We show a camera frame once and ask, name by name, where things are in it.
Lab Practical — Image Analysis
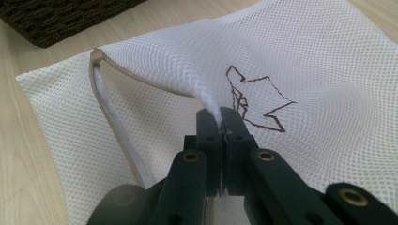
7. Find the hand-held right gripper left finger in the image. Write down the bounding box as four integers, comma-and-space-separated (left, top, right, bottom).
183, 108, 223, 197

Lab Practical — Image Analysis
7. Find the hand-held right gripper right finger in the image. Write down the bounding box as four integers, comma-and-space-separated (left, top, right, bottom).
220, 106, 259, 196

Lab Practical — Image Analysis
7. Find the white mesh laundry bag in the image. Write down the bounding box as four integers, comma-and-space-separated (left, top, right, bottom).
15, 0, 398, 225

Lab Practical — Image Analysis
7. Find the brown wicker basket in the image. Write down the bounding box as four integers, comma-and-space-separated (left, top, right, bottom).
0, 0, 146, 50

